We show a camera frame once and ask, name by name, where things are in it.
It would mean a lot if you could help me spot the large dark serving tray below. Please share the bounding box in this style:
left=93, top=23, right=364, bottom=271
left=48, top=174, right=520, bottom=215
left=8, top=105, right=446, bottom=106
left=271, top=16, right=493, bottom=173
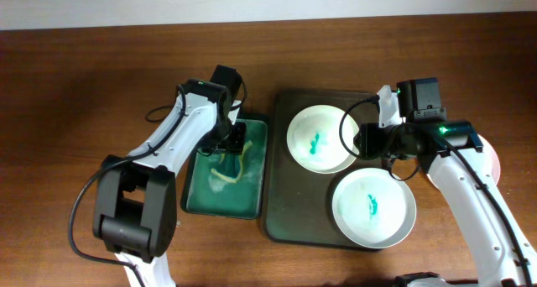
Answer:
left=262, top=89, right=383, bottom=251

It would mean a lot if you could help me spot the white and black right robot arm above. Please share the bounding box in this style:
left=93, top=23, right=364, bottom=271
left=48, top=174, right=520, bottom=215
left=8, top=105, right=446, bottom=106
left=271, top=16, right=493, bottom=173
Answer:
left=354, top=78, right=536, bottom=286

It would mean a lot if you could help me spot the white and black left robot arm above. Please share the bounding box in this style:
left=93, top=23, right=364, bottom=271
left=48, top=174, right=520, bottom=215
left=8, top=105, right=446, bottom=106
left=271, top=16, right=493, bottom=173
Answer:
left=92, top=65, right=246, bottom=286

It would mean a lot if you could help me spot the dark green water tray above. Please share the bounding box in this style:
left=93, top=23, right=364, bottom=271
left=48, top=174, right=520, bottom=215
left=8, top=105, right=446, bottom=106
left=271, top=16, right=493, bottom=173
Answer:
left=180, top=114, right=269, bottom=220

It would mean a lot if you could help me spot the green and yellow sponge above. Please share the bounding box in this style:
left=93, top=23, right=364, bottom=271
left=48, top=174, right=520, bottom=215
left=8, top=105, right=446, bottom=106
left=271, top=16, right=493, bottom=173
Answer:
left=211, top=140, right=253, bottom=184

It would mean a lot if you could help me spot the white bowl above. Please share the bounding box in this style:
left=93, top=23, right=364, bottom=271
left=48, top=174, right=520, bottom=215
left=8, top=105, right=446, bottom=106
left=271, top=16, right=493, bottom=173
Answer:
left=425, top=133, right=503, bottom=191
left=286, top=105, right=359, bottom=174

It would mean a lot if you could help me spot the white plate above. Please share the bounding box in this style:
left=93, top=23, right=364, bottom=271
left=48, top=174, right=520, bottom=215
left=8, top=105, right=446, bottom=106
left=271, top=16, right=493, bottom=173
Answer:
left=331, top=168, right=417, bottom=250

